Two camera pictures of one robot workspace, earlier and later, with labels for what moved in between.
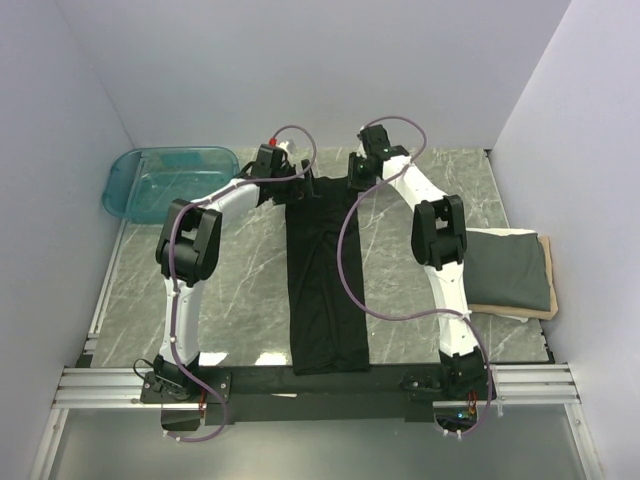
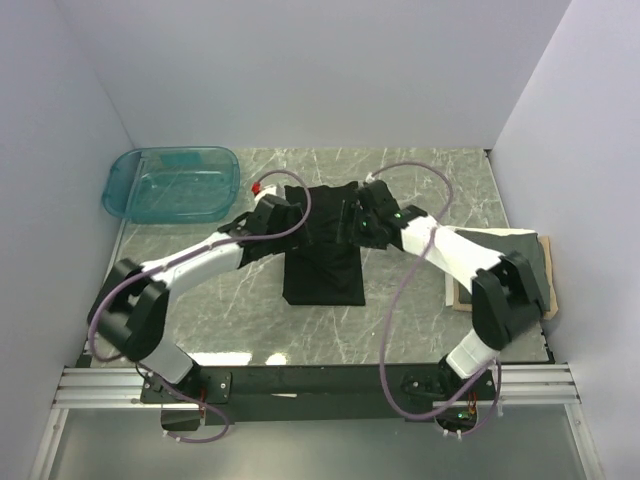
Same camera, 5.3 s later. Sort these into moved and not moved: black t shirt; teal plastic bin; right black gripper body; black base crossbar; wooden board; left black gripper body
Moved: right black gripper body; left black gripper body; black t shirt
Not moved: wooden board; black base crossbar; teal plastic bin
